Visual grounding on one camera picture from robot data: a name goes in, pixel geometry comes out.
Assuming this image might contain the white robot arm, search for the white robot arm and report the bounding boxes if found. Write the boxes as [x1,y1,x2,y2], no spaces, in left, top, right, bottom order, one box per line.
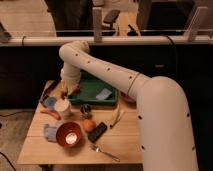
[59,41,199,171]

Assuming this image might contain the black rectangular remote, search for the black rectangular remote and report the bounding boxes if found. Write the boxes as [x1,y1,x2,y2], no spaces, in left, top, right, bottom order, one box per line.
[88,122,107,143]

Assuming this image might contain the purple bowl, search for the purple bowl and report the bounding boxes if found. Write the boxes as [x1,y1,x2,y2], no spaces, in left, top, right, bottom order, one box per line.
[120,92,135,103]

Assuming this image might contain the orange carrot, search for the orange carrot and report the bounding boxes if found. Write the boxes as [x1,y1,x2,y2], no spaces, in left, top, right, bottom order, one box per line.
[40,109,61,120]

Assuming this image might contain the grey blue folded cloth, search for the grey blue folded cloth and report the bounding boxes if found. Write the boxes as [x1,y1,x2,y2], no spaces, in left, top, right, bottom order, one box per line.
[43,122,62,143]

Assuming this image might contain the orange red bowl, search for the orange red bowl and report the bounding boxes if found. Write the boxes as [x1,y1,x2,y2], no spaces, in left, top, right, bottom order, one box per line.
[56,122,82,147]

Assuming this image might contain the wooden slatted table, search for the wooden slatted table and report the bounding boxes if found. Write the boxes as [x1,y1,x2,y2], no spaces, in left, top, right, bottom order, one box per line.
[16,79,144,166]

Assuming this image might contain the yellow banana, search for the yellow banana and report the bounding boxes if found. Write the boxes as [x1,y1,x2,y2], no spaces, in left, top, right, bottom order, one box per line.
[109,107,125,128]

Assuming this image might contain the grey blue sponge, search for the grey blue sponge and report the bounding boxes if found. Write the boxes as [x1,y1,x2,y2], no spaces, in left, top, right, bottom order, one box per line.
[96,88,112,100]

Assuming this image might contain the white paper cup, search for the white paper cup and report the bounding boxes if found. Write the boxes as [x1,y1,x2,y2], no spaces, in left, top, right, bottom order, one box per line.
[54,99,71,119]

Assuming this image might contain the small dark round jar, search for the small dark round jar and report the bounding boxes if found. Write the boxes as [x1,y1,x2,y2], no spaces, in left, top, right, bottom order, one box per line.
[80,104,92,119]

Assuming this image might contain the small blue plate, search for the small blue plate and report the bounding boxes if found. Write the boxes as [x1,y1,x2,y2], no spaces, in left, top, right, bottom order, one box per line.
[43,97,57,109]

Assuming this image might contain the dark red grape bunch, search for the dark red grape bunch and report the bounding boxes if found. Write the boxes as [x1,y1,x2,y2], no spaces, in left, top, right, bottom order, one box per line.
[61,85,80,99]

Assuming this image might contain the green plastic tray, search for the green plastic tray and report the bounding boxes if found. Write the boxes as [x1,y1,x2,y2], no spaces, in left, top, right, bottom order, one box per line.
[69,72,118,106]

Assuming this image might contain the black office chair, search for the black office chair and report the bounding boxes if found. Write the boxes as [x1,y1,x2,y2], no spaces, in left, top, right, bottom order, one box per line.
[102,9,120,36]

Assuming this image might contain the orange fruit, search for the orange fruit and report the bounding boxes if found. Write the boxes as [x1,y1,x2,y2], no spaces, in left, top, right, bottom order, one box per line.
[82,119,96,132]

